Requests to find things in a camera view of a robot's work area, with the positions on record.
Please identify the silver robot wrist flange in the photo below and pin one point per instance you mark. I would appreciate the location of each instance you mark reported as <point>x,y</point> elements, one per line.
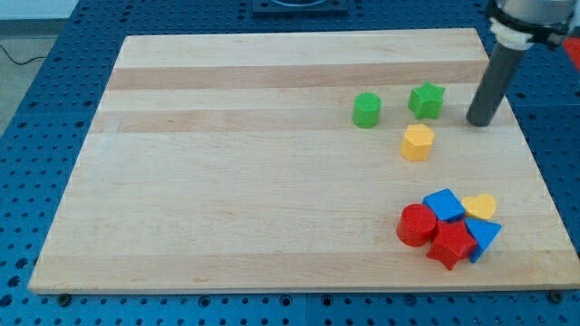
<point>518,24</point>

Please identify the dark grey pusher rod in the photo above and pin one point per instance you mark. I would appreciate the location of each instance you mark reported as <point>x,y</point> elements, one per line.
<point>502,67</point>

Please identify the yellow hexagon block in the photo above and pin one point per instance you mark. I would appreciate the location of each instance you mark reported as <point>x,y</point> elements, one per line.
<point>417,142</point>

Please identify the green star block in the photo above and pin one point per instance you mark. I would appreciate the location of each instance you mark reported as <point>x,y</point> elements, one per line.
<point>426,101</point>

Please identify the red star block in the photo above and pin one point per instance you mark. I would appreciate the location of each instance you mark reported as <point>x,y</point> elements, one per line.
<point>451,243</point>

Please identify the yellow heart block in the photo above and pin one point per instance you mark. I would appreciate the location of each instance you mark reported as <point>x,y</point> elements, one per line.
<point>482,206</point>

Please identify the blue cube block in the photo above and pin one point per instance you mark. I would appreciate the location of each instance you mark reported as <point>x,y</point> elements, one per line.
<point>445,205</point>

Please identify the green cylinder block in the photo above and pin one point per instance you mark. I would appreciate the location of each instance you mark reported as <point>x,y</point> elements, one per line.
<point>366,110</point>

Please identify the blue triangle block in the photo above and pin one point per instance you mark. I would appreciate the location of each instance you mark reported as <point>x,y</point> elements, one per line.
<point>484,232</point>

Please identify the red cylinder block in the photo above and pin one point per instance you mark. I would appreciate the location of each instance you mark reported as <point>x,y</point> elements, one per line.
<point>416,225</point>

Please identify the wooden board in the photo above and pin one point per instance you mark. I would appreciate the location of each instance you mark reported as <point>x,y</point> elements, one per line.
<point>231,163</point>

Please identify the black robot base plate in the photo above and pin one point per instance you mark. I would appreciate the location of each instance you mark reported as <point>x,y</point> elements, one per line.
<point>263,7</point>

